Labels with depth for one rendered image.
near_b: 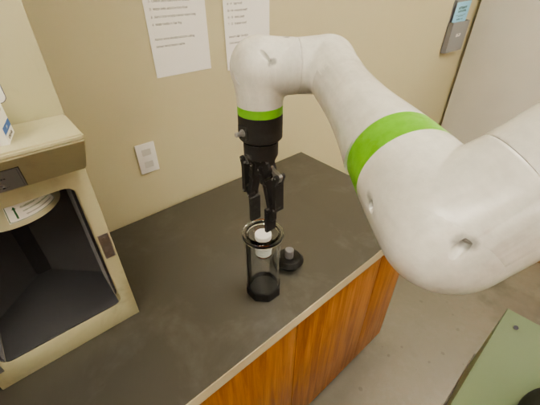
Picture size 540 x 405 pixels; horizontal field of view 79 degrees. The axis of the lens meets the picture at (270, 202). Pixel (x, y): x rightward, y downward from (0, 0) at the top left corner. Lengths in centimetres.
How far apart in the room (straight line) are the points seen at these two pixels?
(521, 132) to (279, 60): 41
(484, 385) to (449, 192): 57
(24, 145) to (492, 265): 58
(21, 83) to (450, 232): 63
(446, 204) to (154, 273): 94
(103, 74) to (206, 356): 85
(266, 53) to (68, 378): 84
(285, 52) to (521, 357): 70
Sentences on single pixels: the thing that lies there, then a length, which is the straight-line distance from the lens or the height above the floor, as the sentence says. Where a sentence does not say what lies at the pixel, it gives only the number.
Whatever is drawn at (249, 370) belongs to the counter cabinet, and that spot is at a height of 80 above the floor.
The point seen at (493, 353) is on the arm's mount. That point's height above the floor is 112.
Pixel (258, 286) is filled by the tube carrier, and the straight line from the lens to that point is 93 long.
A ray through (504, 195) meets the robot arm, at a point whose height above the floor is 158.
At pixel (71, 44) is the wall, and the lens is 113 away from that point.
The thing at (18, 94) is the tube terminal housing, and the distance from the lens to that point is 68.
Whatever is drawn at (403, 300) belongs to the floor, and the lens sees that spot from 233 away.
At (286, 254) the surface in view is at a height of 99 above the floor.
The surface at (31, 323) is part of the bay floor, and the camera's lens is 103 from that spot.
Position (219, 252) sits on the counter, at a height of 94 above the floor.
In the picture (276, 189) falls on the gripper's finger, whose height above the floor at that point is 133.
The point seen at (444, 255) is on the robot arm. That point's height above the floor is 154.
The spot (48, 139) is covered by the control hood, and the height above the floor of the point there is 151.
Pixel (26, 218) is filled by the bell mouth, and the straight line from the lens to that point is 78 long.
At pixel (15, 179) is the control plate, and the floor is 144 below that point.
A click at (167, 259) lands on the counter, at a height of 94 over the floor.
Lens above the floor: 172
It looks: 36 degrees down
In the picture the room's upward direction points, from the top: straight up
